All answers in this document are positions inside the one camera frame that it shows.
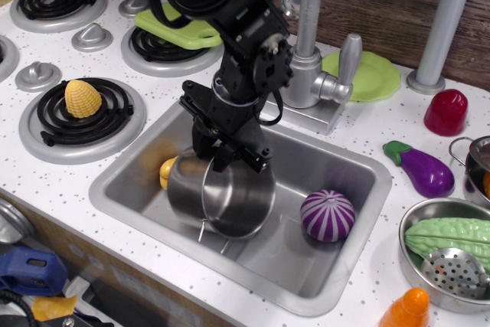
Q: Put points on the purple striped toy onion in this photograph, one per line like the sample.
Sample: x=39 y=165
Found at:
x=327 y=215

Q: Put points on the blue clamp tool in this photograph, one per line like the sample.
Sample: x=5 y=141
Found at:
x=31 y=272

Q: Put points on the purple toy eggplant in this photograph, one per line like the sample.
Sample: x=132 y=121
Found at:
x=430 y=177

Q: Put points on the grey stove knob middle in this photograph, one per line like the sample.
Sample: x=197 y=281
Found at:
x=91 y=39

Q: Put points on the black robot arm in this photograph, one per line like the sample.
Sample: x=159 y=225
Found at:
x=254 y=66

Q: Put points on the front stove burner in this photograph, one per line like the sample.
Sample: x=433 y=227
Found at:
x=52 y=135

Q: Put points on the stove burner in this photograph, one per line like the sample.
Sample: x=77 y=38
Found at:
x=155 y=57
x=9 y=58
x=52 y=135
x=54 y=16

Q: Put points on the green toy bitter gourd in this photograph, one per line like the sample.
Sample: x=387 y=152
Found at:
x=468 y=234

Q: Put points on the steel slotted skimmer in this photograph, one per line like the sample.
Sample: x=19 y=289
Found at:
x=456 y=272

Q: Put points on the grey stove knob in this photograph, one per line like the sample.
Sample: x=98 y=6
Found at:
x=91 y=39
x=130 y=8
x=37 y=77

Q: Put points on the green toy plate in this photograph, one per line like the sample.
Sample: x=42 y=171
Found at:
x=366 y=76

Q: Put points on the grey round oven knob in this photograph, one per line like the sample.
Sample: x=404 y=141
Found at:
x=14 y=225

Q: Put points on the back left stove burner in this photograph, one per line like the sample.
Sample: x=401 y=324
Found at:
x=54 y=16

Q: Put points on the grey vertical pole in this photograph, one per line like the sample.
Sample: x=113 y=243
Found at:
x=428 y=78

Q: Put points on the stainless steel sink basin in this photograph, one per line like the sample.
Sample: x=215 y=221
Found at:
x=282 y=262

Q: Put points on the grey toy faucet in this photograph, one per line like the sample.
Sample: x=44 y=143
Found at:
x=314 y=98

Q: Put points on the grey stove knob front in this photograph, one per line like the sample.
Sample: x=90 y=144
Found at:
x=37 y=77

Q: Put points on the red toy pepper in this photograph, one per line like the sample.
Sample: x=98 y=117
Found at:
x=447 y=112

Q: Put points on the far left stove burner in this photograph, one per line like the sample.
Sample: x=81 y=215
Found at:
x=9 y=58

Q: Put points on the steel pot right edge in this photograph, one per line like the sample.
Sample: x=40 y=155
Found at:
x=475 y=188

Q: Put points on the yellow toy bell pepper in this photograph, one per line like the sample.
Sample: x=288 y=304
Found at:
x=165 y=171

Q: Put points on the grey stove knob back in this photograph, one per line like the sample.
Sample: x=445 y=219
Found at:
x=130 y=8

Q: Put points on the steel bowl front right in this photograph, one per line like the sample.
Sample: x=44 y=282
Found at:
x=410 y=262

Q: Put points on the back right stove burner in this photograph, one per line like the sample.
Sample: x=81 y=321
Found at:
x=155 y=57

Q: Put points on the stainless steel pot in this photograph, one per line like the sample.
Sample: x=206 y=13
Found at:
x=234 y=204

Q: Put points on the yellow toy corn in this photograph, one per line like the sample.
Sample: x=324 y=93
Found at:
x=82 y=99

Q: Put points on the orange toy carrot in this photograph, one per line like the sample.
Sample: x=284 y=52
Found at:
x=411 y=309

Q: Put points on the yellow cloth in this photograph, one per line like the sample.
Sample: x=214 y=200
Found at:
x=46 y=308

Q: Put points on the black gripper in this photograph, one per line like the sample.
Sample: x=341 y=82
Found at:
x=226 y=130

